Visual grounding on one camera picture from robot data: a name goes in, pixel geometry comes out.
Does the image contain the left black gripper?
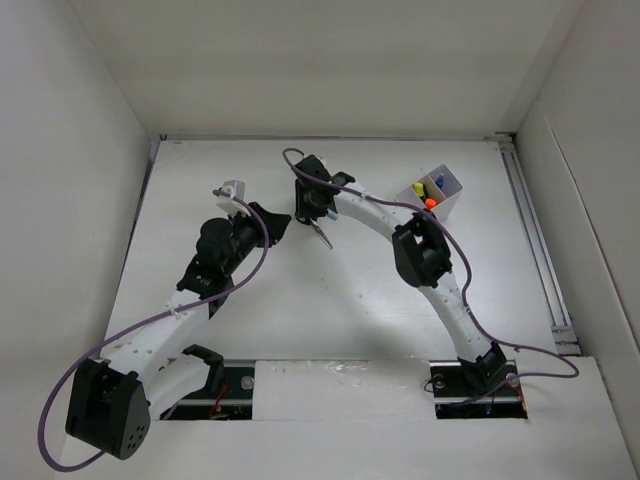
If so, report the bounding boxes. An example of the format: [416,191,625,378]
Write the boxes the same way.
[222,202,289,275]

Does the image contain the black handled scissors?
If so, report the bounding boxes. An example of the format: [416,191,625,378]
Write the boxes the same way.
[295,214,333,250]

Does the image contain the yellow cap highlighter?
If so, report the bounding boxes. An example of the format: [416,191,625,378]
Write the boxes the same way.
[412,182,427,200]

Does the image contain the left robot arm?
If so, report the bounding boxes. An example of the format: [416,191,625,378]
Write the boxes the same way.
[65,202,291,460]

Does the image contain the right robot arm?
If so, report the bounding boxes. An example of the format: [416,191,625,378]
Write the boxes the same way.
[290,155,506,395]

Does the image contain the blue cap pen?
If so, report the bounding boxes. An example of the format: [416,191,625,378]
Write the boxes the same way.
[435,173,445,190]

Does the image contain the white three-compartment container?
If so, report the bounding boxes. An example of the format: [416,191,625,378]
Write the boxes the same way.
[395,164,463,221]

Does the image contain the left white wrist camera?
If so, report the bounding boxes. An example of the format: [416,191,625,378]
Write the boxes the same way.
[213,180,248,217]

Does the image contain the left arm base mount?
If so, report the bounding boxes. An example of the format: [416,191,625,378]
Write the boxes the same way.
[160,344,256,421]

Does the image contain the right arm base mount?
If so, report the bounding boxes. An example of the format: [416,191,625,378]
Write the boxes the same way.
[423,360,528,420]

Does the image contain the aluminium side rail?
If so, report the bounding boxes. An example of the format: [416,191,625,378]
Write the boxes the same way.
[497,134,582,357]

